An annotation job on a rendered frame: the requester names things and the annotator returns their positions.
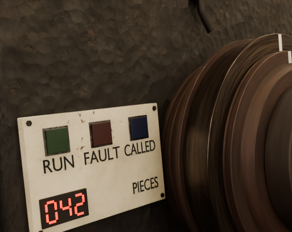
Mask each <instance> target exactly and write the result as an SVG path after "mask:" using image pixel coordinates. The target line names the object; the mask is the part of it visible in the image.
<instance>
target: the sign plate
mask: <svg viewBox="0 0 292 232"><path fill-rule="evenodd" d="M145 116H146V117H147V125H148V137H142V138H137V139H132V133H131V122H130V119H131V118H138V117H145ZM101 122H110V128H111V138H112V143H109V144H104V145H97V146H93V141H92V128H91V124H94V123H101ZM17 124H18V133H19V141H20V150H21V159H22V167H23V179H24V188H25V197H26V205H27V214H28V222H29V232H64V231H66V230H69V229H73V228H76V227H79V226H82V225H85V224H88V223H91V222H94V221H97V220H100V219H104V218H107V217H110V216H113V215H116V214H119V213H122V212H125V211H128V210H131V209H135V208H138V207H141V206H144V205H147V204H150V203H153V202H156V201H159V200H162V199H165V188H164V177H163V167H162V157H161V146H160V132H159V121H158V111H157V103H150V104H138V105H130V106H121V107H113V108H104V109H95V110H84V111H75V112H67V113H58V114H49V115H41V116H29V117H21V118H18V119H17ZM57 128H67V130H68V139H69V151H64V152H59V153H53V154H47V147H46V134H45V130H50V129H57ZM79 193H82V195H84V199H85V201H84V202H82V195H81V196H77V197H76V196H75V195H76V194H79ZM69 198H70V199H71V206H69ZM53 200H54V202H57V209H56V210H55V207H54V203H50V204H47V202H49V201H53ZM60 201H62V207H63V208H64V207H67V206H69V208H72V215H70V211H69V209H65V210H63V208H60ZM78 203H83V205H80V206H77V213H81V212H84V214H82V215H79V216H77V214H75V209H74V207H76V204H78ZM45 205H47V209H48V212H46V210H45ZM55 212H57V215H58V220H56V216H55ZM46 215H48V218H49V222H50V221H53V220H56V222H55V223H52V224H49V222H46Z"/></svg>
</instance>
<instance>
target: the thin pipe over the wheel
mask: <svg viewBox="0 0 292 232"><path fill-rule="evenodd" d="M196 2H197V12H198V14H199V16H200V18H201V20H202V22H203V24H204V26H205V28H206V31H207V33H211V32H213V31H214V30H216V29H215V27H214V25H213V23H212V21H211V19H210V17H209V15H208V13H207V11H206V3H205V0H196Z"/></svg>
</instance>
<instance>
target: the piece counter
mask: <svg viewBox="0 0 292 232"><path fill-rule="evenodd" d="M81 195H82V193H79V194H76V195H75V196H76V197H77V196H81ZM84 201H85V199H84V195H82V202H84ZM50 203H54V207H55V210H56V209H57V202H54V200H53V201H49V202H47V204H50ZM80 205H83V203H78V204H76V207H74V209H75V214H77V216H79V215H82V214H84V212H81V213H77V206H80ZM69 206H71V199H70V198H69ZM69 206H67V207H64V208H63V207H62V201H60V208H63V210H65V209H69V211H70V215H72V208H69ZM45 210H46V212H48V209H47V205H45ZM55 216H56V220H58V215H57V212H55ZM56 220H53V221H50V222H49V218H48V215H46V222H49V224H52V223H55V222H56Z"/></svg>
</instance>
